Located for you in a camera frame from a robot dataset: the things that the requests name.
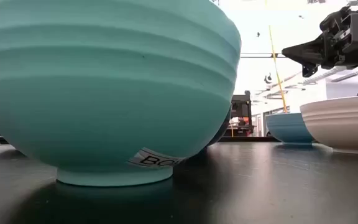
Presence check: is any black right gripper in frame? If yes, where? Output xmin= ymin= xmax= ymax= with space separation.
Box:
xmin=281 ymin=29 xmax=358 ymax=78

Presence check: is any blue ridged bowl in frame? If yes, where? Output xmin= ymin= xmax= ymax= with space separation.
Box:
xmin=265 ymin=112 xmax=315 ymax=146

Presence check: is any beige ridged bowl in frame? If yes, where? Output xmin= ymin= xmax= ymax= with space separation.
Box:
xmin=299 ymin=95 xmax=358 ymax=156

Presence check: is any dark grey bowl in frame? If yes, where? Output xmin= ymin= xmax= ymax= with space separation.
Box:
xmin=205 ymin=105 xmax=232 ymax=149

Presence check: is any teal ridged bowl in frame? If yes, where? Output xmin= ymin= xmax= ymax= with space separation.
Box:
xmin=0 ymin=0 xmax=242 ymax=187

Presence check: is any black machine cart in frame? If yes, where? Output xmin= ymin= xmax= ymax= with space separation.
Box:
xmin=225 ymin=90 xmax=256 ymax=138

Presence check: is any ceiling duct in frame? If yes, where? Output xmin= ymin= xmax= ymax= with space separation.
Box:
xmin=301 ymin=67 xmax=344 ymax=86

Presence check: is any yellow hanging strap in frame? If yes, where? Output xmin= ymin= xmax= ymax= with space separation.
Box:
xmin=263 ymin=0 xmax=289 ymax=114

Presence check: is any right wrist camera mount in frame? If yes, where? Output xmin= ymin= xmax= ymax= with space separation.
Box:
xmin=319 ymin=5 xmax=358 ymax=50

